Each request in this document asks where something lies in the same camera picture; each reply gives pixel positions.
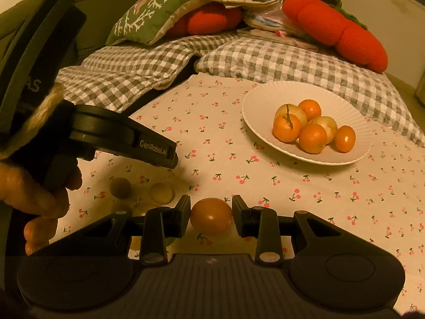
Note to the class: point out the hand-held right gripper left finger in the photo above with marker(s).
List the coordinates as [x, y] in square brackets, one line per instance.
[186, 214]

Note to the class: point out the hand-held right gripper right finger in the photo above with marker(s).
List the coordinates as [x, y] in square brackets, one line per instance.
[237, 214]

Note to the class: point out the small orange tomato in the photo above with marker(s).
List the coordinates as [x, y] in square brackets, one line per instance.
[211, 216]
[345, 139]

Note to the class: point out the orange tangerine with stem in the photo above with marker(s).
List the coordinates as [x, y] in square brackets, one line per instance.
[285, 133]

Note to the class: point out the white ribbed plate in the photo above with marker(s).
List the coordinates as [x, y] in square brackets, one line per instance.
[262, 103]

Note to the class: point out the round pale yellow pear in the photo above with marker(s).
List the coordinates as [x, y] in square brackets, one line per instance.
[297, 114]
[327, 126]

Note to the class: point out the person's left hand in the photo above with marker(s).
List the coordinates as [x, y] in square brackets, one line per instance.
[33, 199]

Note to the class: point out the left grey checkered pillow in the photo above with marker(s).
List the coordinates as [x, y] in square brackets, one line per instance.
[132, 69]

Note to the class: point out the grey checkered pillow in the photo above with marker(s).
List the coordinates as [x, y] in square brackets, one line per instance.
[132, 69]
[298, 63]

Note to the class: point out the cherry print tablecloth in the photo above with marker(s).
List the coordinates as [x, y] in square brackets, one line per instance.
[232, 133]

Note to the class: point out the green sofa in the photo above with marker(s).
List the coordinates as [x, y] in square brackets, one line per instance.
[96, 16]

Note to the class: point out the green pillow with branch print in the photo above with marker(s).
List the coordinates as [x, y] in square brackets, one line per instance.
[149, 10]

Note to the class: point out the small orange pumpkin cushion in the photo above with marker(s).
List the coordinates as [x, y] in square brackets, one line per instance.
[206, 20]

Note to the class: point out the right grey checkered pillow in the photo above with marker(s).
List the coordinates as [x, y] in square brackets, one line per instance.
[298, 63]

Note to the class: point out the clear plastic bag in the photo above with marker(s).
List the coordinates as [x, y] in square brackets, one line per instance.
[269, 16]

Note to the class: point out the large orange plush cushion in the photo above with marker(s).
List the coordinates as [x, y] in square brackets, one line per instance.
[332, 30]

